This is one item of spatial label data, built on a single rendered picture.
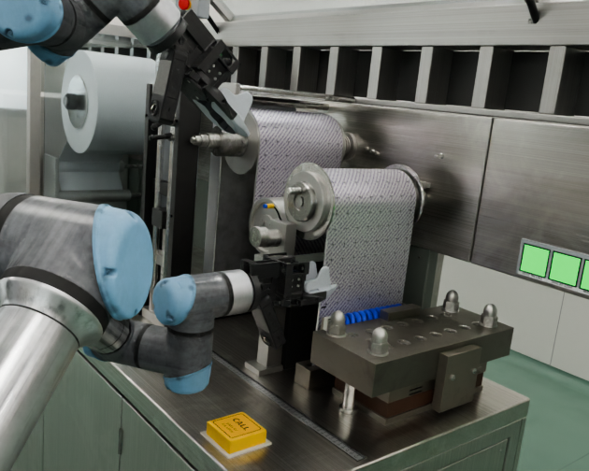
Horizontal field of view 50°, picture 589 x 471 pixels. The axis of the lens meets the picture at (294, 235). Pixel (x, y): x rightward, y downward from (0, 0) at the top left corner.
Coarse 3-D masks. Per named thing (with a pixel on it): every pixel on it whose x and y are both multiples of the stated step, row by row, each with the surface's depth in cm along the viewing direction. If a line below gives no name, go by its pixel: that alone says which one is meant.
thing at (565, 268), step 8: (560, 256) 114; (568, 256) 113; (552, 264) 116; (560, 264) 114; (568, 264) 113; (576, 264) 112; (552, 272) 116; (560, 272) 114; (568, 272) 113; (576, 272) 112; (560, 280) 114; (568, 280) 113
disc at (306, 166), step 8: (296, 168) 122; (304, 168) 120; (312, 168) 118; (320, 168) 116; (320, 176) 116; (328, 184) 115; (328, 192) 115; (328, 200) 115; (328, 208) 115; (328, 216) 115; (328, 224) 116; (296, 232) 123; (304, 232) 121; (312, 232) 119; (320, 232) 117
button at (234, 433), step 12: (216, 420) 101; (228, 420) 101; (240, 420) 102; (252, 420) 102; (216, 432) 98; (228, 432) 98; (240, 432) 98; (252, 432) 98; (264, 432) 99; (228, 444) 96; (240, 444) 97; (252, 444) 98
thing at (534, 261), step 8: (528, 248) 119; (536, 248) 118; (528, 256) 119; (536, 256) 118; (544, 256) 117; (528, 264) 119; (536, 264) 118; (544, 264) 117; (536, 272) 118; (544, 272) 117
